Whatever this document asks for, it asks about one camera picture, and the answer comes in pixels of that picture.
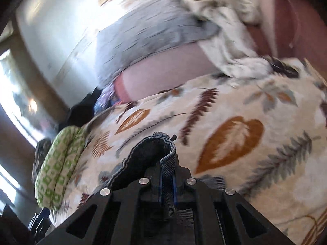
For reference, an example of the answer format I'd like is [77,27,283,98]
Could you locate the blue denim pants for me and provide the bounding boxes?
[104,132,177,220]

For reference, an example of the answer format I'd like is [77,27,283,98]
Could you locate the grey quilted pillow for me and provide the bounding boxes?
[94,0,221,89]

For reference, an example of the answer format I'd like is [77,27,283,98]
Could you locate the white floral crumpled garment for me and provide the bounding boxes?
[183,0,272,79]

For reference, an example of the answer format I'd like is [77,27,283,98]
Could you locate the red pink headboard cushion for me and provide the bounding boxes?
[247,0,326,77]

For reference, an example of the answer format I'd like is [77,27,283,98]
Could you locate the black clothing pile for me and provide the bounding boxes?
[58,88,101,132]

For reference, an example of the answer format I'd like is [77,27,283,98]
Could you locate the purple plastic bag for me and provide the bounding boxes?
[94,84,121,115]

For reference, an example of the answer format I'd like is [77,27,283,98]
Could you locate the white charging cable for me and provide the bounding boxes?
[278,0,302,49]

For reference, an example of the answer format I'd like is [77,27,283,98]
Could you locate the leaf pattern fleece blanket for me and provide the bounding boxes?
[52,58,326,244]

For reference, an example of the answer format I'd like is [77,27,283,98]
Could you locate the green white patterned quilt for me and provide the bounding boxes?
[34,126,86,210]

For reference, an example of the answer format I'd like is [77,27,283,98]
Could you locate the wooden door frame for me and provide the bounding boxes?
[12,17,68,123]

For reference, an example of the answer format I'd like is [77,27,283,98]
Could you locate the pink bolster cushion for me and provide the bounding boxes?
[114,43,218,103]

